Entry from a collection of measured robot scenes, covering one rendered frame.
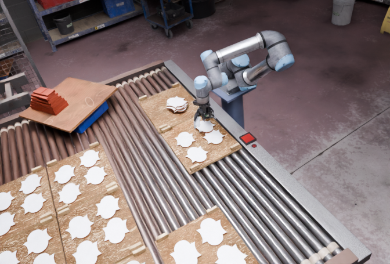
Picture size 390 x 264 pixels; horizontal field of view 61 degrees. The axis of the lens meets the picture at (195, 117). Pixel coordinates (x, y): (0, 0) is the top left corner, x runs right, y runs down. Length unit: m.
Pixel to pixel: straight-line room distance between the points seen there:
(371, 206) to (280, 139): 0.99
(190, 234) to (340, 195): 1.65
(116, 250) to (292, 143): 2.13
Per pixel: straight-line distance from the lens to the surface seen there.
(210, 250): 1.60
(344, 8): 5.34
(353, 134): 3.51
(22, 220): 2.05
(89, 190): 1.98
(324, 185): 3.02
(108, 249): 1.72
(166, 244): 1.65
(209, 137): 2.03
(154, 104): 2.40
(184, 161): 1.94
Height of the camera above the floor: 2.34
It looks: 39 degrees down
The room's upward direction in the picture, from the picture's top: 10 degrees counter-clockwise
